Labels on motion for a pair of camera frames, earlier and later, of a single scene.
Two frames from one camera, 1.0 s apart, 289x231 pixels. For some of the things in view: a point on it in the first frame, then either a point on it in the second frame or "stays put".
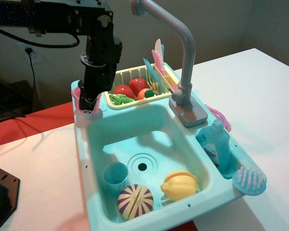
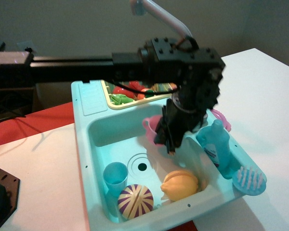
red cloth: (7, 132) stays put
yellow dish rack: (132, 87) stays put
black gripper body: (100, 68) -> (185, 111)
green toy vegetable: (118, 99) stays put
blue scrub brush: (249, 181) stays put
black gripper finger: (87, 104) -> (162, 134)
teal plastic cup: (115, 175) stays put
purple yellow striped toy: (135, 200) stays put
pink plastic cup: (96, 114) -> (150, 125)
